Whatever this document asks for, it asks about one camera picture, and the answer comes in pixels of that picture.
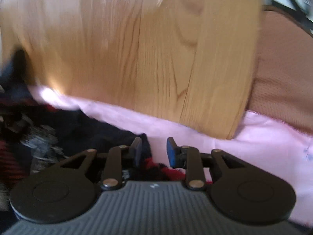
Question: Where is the navy reindeer knit sweater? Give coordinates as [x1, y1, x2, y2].
[1, 49, 185, 216]

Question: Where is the pink patterned bed sheet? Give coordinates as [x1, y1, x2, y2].
[29, 85, 313, 228]

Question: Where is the brown padded chair back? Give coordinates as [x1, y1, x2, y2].
[247, 6, 312, 134]

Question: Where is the wooden headboard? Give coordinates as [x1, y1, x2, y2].
[1, 0, 263, 139]

